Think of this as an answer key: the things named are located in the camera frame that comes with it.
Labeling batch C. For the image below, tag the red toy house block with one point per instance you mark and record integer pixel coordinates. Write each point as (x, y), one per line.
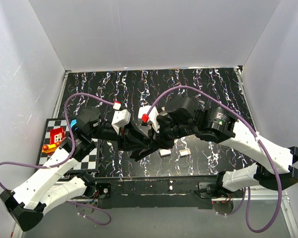
(57, 135)

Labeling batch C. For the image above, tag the orange toy car base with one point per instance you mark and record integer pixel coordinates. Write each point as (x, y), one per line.
(50, 148)

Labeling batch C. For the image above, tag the white staple box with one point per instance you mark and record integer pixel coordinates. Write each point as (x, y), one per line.
(164, 152)

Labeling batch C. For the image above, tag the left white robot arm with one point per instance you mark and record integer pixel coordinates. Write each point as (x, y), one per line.
(30, 201)

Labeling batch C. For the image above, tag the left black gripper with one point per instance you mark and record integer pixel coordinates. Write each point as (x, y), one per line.
(130, 137)

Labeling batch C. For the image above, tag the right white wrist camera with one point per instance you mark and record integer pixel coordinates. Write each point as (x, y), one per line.
(147, 117)

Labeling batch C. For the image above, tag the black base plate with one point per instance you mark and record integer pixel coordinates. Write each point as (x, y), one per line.
(151, 192)

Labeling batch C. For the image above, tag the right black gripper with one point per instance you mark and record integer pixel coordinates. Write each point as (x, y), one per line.
(159, 141)

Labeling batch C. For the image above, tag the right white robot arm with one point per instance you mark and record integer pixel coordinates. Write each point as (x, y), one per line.
(182, 117)

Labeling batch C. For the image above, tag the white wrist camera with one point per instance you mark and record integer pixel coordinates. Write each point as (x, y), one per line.
(147, 117)
(121, 117)

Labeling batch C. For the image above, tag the open staple box tray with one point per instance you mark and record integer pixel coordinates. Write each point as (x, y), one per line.
(184, 152)

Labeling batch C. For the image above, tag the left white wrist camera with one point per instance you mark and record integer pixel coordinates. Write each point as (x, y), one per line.
(121, 117)

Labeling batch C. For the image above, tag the blue toy block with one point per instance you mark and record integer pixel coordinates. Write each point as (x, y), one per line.
(73, 125)

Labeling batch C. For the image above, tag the black white checkerboard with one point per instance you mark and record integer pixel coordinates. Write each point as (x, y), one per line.
(89, 162)

